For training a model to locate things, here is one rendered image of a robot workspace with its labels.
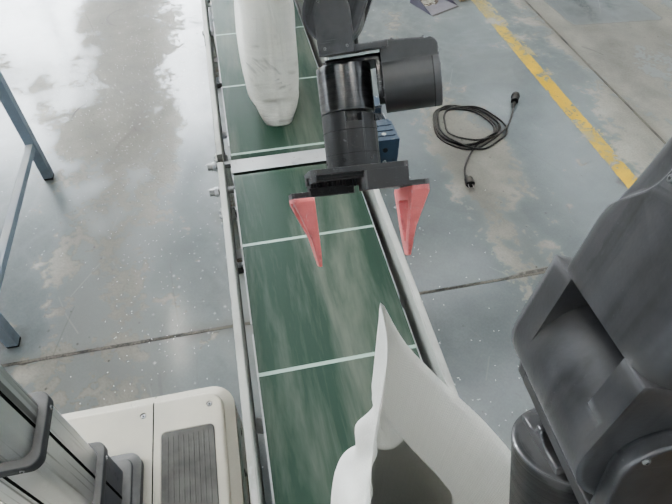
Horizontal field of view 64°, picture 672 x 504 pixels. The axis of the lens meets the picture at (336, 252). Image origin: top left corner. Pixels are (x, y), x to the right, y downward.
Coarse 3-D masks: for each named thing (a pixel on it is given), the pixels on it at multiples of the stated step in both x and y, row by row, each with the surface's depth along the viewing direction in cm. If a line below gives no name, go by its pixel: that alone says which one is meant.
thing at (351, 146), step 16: (336, 112) 54; (368, 112) 54; (336, 128) 54; (352, 128) 54; (368, 128) 54; (336, 144) 54; (352, 144) 54; (368, 144) 54; (336, 160) 55; (352, 160) 54; (368, 160) 54; (304, 176) 58; (320, 176) 54; (336, 176) 54; (352, 176) 54
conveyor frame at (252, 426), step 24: (384, 216) 156; (240, 240) 156; (384, 240) 159; (240, 288) 156; (408, 288) 141; (240, 312) 137; (408, 312) 145; (240, 336) 130; (432, 336) 130; (240, 360) 125; (432, 360) 129; (240, 384) 121; (264, 432) 119
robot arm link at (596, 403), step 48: (624, 240) 18; (576, 288) 21; (624, 288) 18; (528, 336) 22; (576, 336) 20; (624, 336) 17; (576, 384) 19; (624, 384) 17; (576, 432) 19; (624, 432) 18; (576, 480) 19
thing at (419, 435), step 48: (384, 336) 58; (384, 384) 68; (432, 384) 55; (384, 432) 73; (432, 432) 61; (480, 432) 52; (336, 480) 76; (384, 480) 95; (432, 480) 81; (480, 480) 57
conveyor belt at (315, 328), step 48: (240, 192) 169; (288, 192) 169; (288, 240) 155; (336, 240) 155; (288, 288) 144; (336, 288) 144; (384, 288) 144; (288, 336) 134; (336, 336) 134; (288, 384) 126; (336, 384) 126; (288, 432) 118; (336, 432) 118; (288, 480) 111
